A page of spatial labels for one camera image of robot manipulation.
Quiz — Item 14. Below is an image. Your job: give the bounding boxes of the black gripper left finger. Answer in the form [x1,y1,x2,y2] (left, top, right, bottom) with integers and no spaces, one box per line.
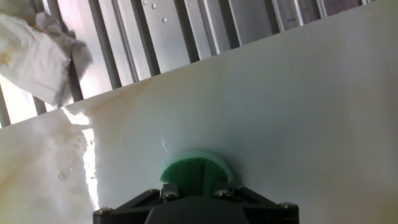
[92,182,181,224]

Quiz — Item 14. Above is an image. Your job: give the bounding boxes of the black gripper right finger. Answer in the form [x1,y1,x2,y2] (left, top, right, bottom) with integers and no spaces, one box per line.
[213,182,300,224]

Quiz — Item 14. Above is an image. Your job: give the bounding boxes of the green sponge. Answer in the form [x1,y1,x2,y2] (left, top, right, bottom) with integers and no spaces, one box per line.
[159,148,234,196]

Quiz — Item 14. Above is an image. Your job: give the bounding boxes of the beige marble slab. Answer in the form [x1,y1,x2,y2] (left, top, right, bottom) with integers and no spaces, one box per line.
[0,0,398,224]

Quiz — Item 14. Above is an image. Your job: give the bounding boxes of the crumpled white tissue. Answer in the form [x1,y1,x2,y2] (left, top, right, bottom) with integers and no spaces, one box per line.
[0,0,94,108]

